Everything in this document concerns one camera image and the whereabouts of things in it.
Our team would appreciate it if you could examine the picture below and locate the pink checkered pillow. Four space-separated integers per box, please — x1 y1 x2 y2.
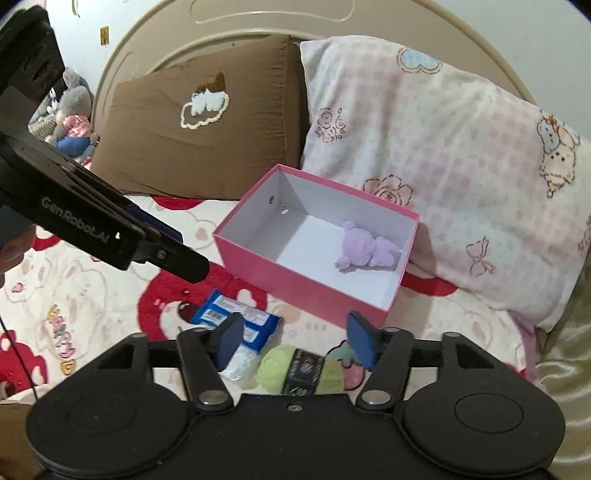
298 39 591 333

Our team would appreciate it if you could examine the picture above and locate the brown cloth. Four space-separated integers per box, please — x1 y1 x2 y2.
0 401 42 480

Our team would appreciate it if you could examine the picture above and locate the grey plush toy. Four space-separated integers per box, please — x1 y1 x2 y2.
55 68 93 141

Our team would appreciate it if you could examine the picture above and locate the gold satin sheet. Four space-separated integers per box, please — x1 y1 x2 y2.
531 258 591 467

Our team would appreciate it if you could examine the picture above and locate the brown pillow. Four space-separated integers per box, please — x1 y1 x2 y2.
90 34 305 200

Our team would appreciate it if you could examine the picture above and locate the blue plush toy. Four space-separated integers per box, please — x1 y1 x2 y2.
56 135 95 157

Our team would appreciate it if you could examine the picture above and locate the purple plush toy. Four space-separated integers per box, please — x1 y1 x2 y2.
335 220 399 272

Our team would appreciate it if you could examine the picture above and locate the green yarn ball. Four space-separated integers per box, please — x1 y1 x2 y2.
255 344 345 397

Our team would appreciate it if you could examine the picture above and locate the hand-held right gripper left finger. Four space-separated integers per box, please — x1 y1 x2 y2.
92 312 245 414

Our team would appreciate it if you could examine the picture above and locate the pink checkered plush toy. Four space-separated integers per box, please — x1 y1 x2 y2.
62 115 92 138

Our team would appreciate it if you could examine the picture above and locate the black cable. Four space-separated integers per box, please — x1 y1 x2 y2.
0 316 40 400

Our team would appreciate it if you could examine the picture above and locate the printed blanket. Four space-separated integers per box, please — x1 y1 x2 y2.
0 185 548 411

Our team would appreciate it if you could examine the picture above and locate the beige headboard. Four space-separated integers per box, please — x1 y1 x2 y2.
90 0 557 134

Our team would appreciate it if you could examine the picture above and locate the white printed packet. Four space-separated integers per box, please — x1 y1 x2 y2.
220 344 262 385

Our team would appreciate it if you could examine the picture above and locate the person's left hand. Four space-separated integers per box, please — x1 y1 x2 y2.
0 228 37 289

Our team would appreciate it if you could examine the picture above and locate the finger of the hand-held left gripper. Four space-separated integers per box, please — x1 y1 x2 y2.
121 202 184 243
133 230 210 284

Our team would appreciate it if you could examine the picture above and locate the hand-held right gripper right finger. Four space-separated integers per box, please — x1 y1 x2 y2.
346 311 498 412

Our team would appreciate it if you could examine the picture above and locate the pink cardboard box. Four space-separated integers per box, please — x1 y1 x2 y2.
212 164 421 329

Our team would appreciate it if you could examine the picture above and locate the blue snack packet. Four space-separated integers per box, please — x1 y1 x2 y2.
191 289 283 356

